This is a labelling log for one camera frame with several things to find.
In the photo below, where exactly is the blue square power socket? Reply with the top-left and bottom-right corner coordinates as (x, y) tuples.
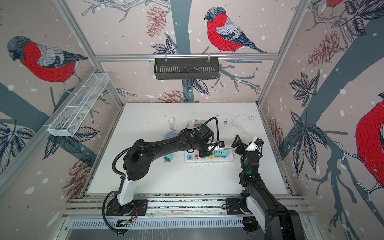
(163, 133), (178, 140)

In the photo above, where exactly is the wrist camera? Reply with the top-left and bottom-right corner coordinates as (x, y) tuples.
(246, 136), (264, 152)
(217, 141), (225, 149)

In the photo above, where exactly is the black wire basket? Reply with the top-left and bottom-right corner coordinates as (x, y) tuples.
(154, 58), (220, 80)

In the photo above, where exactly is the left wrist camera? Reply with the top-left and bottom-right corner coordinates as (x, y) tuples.
(217, 141), (225, 149)

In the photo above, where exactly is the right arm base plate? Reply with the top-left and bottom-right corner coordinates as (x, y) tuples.
(225, 198), (250, 215)

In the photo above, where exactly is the white power strip cable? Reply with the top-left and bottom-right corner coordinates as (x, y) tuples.
(230, 114), (256, 139)

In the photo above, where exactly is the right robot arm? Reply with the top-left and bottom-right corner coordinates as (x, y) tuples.
(232, 135), (305, 240)

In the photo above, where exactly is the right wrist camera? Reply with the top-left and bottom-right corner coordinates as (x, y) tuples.
(246, 136), (264, 152)

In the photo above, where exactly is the brown plug adapter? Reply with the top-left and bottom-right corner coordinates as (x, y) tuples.
(194, 120), (201, 128)

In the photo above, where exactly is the white mesh shelf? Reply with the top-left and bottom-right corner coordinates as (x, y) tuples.
(48, 73), (110, 137)

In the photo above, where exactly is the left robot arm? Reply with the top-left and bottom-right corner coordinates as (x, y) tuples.
(102, 117), (220, 217)

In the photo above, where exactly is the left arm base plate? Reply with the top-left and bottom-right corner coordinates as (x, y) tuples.
(106, 199), (148, 217)

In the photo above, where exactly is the teal plug adapter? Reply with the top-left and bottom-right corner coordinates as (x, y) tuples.
(221, 150), (230, 158)
(164, 154), (174, 163)
(213, 150), (222, 158)

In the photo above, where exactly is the long white power strip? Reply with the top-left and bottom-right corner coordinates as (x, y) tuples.
(184, 149), (235, 164)

